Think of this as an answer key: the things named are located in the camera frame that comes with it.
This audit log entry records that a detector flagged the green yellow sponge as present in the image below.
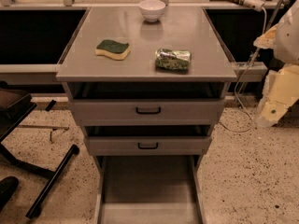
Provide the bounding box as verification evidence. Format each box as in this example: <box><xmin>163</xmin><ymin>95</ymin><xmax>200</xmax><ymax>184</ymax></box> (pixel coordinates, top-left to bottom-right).
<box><xmin>95</xmin><ymin>39</ymin><xmax>131</xmax><ymax>61</ymax></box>

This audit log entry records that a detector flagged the black shoe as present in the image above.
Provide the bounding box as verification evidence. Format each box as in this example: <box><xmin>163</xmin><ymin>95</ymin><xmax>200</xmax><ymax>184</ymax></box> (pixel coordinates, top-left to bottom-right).
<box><xmin>0</xmin><ymin>176</ymin><xmax>19</xmax><ymax>210</ymax></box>

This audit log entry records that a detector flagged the crushed green can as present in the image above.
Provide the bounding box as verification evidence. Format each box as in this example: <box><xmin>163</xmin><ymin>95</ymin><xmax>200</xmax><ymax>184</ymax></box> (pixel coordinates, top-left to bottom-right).
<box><xmin>155</xmin><ymin>49</ymin><xmax>192</xmax><ymax>71</ymax></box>

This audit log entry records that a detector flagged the white ceramic bowl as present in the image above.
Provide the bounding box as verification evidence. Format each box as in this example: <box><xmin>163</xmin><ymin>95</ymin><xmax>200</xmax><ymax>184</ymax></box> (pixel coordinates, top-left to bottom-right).
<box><xmin>138</xmin><ymin>0</ymin><xmax>165</xmax><ymax>22</ymax></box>

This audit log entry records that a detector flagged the grey top drawer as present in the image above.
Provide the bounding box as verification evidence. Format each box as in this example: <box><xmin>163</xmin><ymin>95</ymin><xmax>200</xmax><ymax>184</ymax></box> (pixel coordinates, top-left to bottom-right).
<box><xmin>69</xmin><ymin>82</ymin><xmax>224</xmax><ymax>126</ymax></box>

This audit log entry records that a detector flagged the grey middle drawer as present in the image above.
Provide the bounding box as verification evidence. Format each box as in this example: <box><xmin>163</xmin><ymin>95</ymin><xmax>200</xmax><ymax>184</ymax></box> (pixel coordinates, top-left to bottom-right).
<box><xmin>84</xmin><ymin>125</ymin><xmax>211</xmax><ymax>156</ymax></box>

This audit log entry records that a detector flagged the white cable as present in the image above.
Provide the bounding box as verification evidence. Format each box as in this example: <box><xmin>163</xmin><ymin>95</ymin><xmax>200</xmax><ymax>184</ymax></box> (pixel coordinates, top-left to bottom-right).
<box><xmin>218</xmin><ymin>7</ymin><xmax>269</xmax><ymax>133</ymax></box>

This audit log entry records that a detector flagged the black chair base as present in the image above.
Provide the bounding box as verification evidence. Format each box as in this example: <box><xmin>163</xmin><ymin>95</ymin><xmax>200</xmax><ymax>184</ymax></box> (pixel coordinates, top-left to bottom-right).
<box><xmin>0</xmin><ymin>87</ymin><xmax>79</xmax><ymax>219</ymax></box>

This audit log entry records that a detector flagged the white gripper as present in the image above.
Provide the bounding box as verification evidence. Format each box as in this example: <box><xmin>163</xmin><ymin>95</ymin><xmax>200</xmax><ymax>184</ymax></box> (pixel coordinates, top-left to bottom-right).
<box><xmin>253</xmin><ymin>0</ymin><xmax>299</xmax><ymax>127</ymax></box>

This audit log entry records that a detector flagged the grey drawer cabinet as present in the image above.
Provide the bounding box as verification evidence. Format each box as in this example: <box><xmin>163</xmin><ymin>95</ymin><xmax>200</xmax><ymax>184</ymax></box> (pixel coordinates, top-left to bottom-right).
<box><xmin>55</xmin><ymin>5</ymin><xmax>237</xmax><ymax>224</ymax></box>

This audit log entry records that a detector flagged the grey drawer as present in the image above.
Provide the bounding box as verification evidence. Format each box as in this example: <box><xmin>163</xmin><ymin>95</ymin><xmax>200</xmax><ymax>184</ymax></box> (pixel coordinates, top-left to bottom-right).
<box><xmin>94</xmin><ymin>156</ymin><xmax>206</xmax><ymax>224</ymax></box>
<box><xmin>84</xmin><ymin>125</ymin><xmax>211</xmax><ymax>156</ymax></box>
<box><xmin>69</xmin><ymin>82</ymin><xmax>224</xmax><ymax>126</ymax></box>

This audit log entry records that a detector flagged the grey bottom drawer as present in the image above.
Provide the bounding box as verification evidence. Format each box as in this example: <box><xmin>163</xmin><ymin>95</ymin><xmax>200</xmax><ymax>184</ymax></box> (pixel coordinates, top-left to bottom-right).
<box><xmin>94</xmin><ymin>156</ymin><xmax>206</xmax><ymax>224</ymax></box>

